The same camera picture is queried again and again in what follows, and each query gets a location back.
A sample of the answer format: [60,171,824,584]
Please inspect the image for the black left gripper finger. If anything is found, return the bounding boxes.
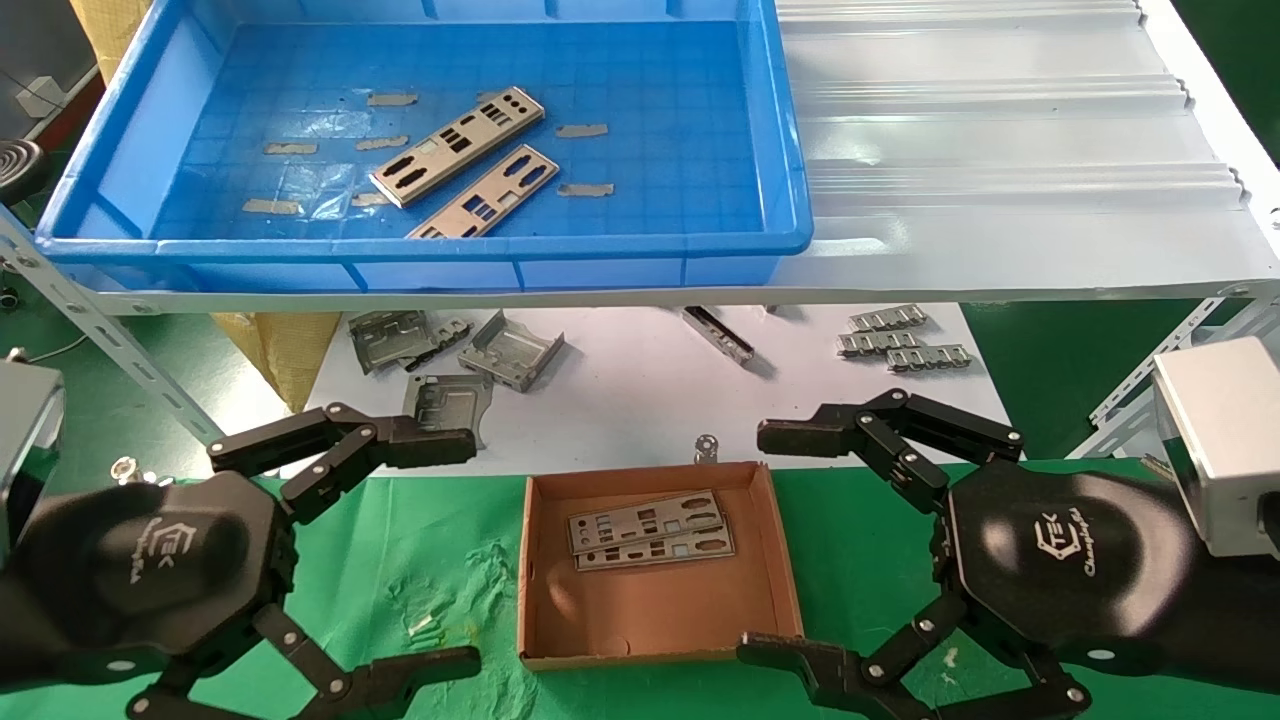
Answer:
[208,403,479,526]

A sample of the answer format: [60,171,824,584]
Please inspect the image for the small slotted metal connector shield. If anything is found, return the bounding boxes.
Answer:
[850,305,928,333]
[887,345,974,374]
[838,331,923,358]

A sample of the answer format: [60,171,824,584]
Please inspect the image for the blue plastic tray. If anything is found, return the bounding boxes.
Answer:
[35,0,813,293]

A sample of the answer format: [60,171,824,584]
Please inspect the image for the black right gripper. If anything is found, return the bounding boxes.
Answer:
[737,460,1280,720]

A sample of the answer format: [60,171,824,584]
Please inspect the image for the green table cloth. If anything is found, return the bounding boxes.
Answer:
[0,462,1280,720]

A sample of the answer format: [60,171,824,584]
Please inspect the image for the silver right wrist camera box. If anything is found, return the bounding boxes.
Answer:
[1152,337,1280,558]

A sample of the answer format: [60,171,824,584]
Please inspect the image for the white floor socket box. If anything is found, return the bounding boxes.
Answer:
[18,78,69,117]

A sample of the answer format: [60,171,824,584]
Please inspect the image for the white slotted steel shelf post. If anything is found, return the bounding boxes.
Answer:
[0,205,226,448]
[1088,295,1280,459]

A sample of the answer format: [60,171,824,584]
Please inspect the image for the black round ribbed disc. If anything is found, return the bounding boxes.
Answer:
[0,140,46,201]

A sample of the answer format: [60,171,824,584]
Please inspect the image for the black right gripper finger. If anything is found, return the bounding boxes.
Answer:
[757,388,1025,513]

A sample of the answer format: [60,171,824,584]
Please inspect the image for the flat grey stamped metal plate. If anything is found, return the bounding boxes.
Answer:
[403,375,494,451]

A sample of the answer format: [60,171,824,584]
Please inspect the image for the white metal shelf board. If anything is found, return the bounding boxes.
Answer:
[40,0,1280,317]

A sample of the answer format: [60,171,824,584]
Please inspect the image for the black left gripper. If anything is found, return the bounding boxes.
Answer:
[0,470,483,720]

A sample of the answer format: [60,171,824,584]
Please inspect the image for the folded grey metal bracket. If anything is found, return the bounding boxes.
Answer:
[348,312,433,376]
[458,310,566,393]

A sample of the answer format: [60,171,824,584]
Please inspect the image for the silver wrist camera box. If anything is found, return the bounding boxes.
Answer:
[1152,337,1280,558]
[0,362,66,561]

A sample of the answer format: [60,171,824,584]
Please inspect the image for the shallow brown cardboard box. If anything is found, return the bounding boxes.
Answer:
[518,461,805,671]

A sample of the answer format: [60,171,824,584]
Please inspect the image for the long narrow metal rail part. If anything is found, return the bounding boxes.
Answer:
[683,306,756,364]

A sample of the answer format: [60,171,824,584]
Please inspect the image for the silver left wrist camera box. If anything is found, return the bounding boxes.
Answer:
[0,362,66,561]

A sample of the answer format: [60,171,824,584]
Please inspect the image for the silver metal IO shield plate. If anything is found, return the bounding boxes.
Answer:
[575,527,736,573]
[372,86,546,208]
[405,145,559,239]
[568,489,726,556]

